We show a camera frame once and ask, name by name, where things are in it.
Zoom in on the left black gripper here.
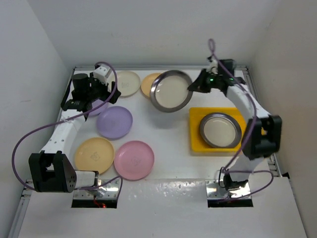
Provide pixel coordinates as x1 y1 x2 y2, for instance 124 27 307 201
85 72 120 104

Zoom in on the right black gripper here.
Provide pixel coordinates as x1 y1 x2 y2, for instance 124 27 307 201
188 68 222 93

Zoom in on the orange plastic plate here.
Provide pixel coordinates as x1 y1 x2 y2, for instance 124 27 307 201
74 137 115 174
141 72 161 98

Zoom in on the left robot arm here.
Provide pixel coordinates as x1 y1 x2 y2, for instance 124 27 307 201
29 66 121 193

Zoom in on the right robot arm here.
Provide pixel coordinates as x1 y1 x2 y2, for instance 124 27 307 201
188 59 282 190

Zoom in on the yellow plastic bin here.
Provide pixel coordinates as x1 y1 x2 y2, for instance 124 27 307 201
189 107 246 156

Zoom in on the far purple plastic plate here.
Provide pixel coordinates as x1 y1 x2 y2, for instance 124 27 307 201
89 99 108 117

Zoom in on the purple plastic plate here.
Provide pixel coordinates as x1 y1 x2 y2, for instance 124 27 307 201
96 106 133 140
89 99 108 117

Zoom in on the near purple plastic plate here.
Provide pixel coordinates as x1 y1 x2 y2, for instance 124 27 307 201
96 106 133 140

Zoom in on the cream plastic plate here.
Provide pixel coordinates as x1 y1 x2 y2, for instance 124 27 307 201
117 71 141 97

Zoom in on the pink plastic plate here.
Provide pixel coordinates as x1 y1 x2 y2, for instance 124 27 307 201
114 140 155 180

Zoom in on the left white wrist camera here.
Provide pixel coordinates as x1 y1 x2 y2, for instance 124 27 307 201
93 64 112 84

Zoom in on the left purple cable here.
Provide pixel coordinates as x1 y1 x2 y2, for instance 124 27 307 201
11 61 123 196

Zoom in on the purple cable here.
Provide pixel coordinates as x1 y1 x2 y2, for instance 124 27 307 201
207 38 274 201
11 61 123 196

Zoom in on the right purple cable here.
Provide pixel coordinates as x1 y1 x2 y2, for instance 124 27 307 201
207 38 274 201

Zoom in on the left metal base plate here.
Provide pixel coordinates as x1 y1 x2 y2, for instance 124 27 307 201
73 178 121 200

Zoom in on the metal base plate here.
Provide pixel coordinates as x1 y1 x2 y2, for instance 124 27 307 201
73 178 121 200
205 179 252 200

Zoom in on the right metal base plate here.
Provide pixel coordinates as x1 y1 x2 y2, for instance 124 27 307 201
205 179 252 200

